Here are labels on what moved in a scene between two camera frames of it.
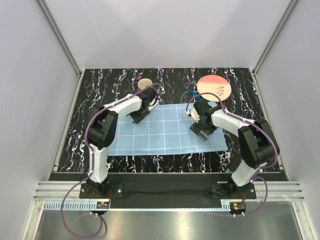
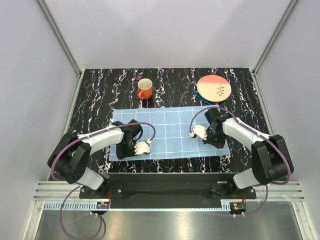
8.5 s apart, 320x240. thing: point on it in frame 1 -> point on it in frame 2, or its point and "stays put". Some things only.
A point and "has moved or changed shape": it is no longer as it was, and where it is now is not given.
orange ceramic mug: x=143 y=82 stays put
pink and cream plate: x=217 y=84 stays put
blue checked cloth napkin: x=164 y=130 has moved or changed shape
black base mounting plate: x=168 y=186 stays put
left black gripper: x=137 y=118 -> x=121 y=155
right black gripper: x=196 y=128 -> x=220 y=144
